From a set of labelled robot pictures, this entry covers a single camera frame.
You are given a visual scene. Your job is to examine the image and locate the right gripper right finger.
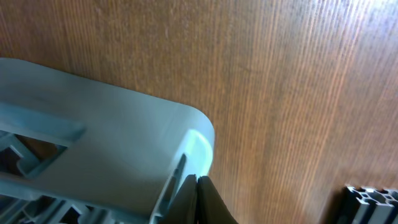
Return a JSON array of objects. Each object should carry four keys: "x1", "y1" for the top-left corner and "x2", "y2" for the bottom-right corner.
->
[{"x1": 197, "y1": 176, "x2": 238, "y2": 224}]

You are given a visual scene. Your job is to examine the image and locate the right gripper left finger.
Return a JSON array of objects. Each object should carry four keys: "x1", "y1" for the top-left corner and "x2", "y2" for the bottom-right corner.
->
[{"x1": 160, "y1": 175, "x2": 197, "y2": 224}]

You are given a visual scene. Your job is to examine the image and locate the grey plastic dishwasher rack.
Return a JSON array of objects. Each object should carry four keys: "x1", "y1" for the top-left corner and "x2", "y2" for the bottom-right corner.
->
[{"x1": 1, "y1": 58, "x2": 215, "y2": 223}]

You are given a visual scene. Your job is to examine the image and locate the aluminium extrusion frame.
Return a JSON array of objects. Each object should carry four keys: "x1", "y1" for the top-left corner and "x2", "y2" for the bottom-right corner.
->
[{"x1": 335, "y1": 185, "x2": 397, "y2": 224}]

